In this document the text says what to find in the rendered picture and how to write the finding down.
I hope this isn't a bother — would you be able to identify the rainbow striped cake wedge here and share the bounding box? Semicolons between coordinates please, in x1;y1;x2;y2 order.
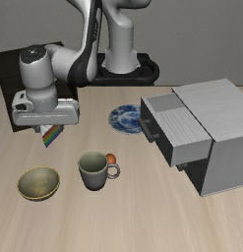
41;124;65;149

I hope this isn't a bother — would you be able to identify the grey cabinet drawer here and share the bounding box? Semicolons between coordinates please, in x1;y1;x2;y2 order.
138;92;214;168

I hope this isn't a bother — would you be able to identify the grey cabinet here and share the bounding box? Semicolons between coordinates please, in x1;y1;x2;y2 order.
171;78;243;198

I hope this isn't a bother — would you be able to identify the blue and white plate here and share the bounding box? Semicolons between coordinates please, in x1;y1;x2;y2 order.
107;103;144;135

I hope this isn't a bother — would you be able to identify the small orange ball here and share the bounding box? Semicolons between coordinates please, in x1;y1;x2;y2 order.
105;153;118;165

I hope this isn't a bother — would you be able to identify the grey-green mug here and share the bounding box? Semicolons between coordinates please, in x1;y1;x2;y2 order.
77;151;121;192

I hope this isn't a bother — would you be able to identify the olive bowl with yellow rim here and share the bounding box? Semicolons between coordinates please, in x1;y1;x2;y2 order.
17;165;61;202

